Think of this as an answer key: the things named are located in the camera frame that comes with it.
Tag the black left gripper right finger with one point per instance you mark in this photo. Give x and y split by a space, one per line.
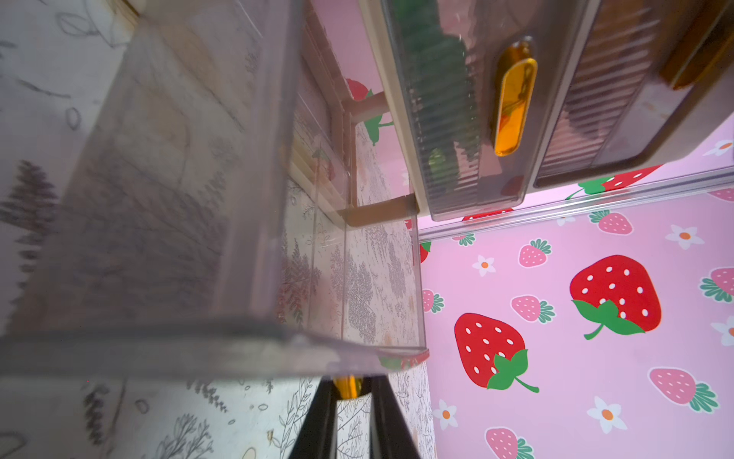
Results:
390 437

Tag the cream drawer organizer cabinet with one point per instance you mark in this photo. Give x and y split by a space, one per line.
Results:
391 101

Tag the clear smoky bottom drawer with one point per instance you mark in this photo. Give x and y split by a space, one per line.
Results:
186 193

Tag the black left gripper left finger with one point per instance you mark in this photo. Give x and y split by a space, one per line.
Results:
319 432

